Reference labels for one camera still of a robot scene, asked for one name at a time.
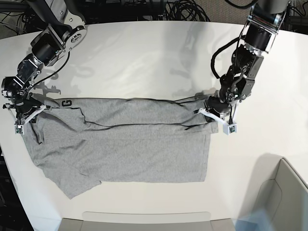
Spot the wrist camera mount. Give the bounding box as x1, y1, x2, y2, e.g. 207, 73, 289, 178
194, 108, 237, 135
3, 103, 47, 135

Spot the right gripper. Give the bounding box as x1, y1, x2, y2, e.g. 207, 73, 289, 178
13, 97, 40, 120

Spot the grey T-shirt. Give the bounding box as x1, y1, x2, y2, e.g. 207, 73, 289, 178
23, 98, 218, 198

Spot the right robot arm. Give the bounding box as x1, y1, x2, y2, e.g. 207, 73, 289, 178
2, 0, 87, 125

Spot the black cable pile background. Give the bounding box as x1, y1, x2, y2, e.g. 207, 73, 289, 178
85, 0, 210, 24

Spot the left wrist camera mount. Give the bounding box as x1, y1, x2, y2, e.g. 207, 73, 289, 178
194, 108, 237, 135

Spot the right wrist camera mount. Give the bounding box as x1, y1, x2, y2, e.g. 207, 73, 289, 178
3, 103, 47, 135

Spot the beige bin right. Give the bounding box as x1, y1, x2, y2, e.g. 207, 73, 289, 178
249, 159, 308, 231

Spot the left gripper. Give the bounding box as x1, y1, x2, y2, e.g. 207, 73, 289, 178
205, 96, 237, 122

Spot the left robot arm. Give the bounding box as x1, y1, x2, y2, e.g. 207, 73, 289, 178
205, 0, 289, 123

